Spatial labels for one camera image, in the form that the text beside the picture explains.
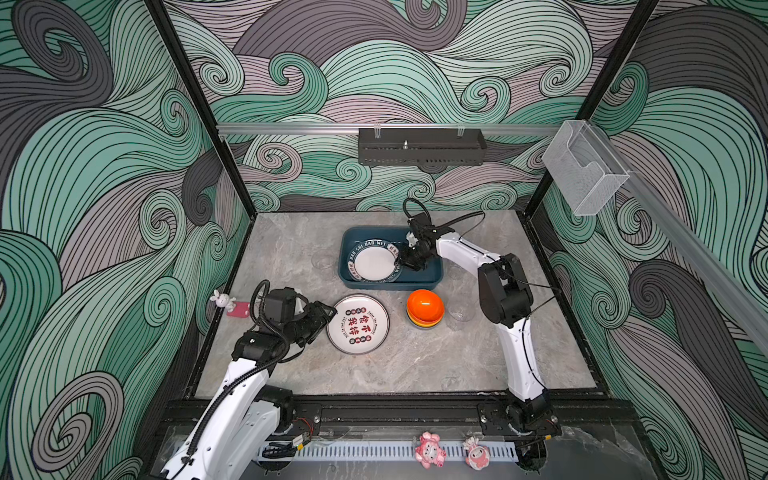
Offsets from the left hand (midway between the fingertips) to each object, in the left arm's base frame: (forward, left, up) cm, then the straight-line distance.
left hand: (334, 313), depth 78 cm
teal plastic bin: (+18, -28, -10) cm, 35 cm away
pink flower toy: (-29, -24, -8) cm, 38 cm away
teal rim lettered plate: (+25, -10, -11) cm, 29 cm away
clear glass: (+24, +8, -9) cm, 27 cm away
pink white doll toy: (-30, -35, -9) cm, 47 cm away
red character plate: (+3, -7, -13) cm, 15 cm away
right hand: (+24, -18, -9) cm, 31 cm away
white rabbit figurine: (+7, +35, -7) cm, 36 cm away
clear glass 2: (+6, -38, -12) cm, 40 cm away
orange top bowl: (+6, -26, -7) cm, 28 cm away
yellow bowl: (+1, -25, -9) cm, 27 cm away
